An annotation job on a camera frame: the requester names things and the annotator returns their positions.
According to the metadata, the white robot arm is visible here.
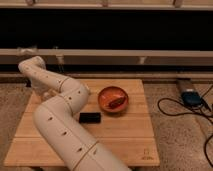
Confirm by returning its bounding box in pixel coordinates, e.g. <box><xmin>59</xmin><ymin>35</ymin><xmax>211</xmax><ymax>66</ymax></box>
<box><xmin>18</xmin><ymin>56</ymin><xmax>131</xmax><ymax>171</ymax></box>

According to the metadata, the orange bowl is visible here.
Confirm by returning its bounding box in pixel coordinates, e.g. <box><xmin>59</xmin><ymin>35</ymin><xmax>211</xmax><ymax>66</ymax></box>
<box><xmin>98</xmin><ymin>86</ymin><xmax>129</xmax><ymax>113</ymax></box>

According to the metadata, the brown object in bowl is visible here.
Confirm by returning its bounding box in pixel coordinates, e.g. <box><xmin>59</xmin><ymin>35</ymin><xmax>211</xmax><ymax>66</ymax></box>
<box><xmin>109</xmin><ymin>97</ymin><xmax>125</xmax><ymax>109</ymax></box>

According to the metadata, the black rectangular block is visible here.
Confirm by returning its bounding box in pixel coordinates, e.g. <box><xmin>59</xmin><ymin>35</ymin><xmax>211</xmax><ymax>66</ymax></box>
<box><xmin>79</xmin><ymin>112</ymin><xmax>101</xmax><ymax>123</ymax></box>

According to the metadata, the grey power strip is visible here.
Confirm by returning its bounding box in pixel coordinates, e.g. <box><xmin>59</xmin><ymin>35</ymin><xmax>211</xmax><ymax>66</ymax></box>
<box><xmin>177</xmin><ymin>79</ymin><xmax>195</xmax><ymax>95</ymax></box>

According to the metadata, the blue power adapter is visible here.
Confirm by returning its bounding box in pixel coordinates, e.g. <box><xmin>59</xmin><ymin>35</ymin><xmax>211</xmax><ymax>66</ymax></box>
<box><xmin>181</xmin><ymin>92</ymin><xmax>201</xmax><ymax>107</ymax></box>

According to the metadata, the black cable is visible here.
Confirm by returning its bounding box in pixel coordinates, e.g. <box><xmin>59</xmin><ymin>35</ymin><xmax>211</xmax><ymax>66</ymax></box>
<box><xmin>157</xmin><ymin>83</ymin><xmax>213</xmax><ymax>169</ymax></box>

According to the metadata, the wooden rail beam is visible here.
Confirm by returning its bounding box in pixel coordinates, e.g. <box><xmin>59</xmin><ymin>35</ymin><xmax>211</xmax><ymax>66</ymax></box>
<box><xmin>0</xmin><ymin>48</ymin><xmax>213</xmax><ymax>66</ymax></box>

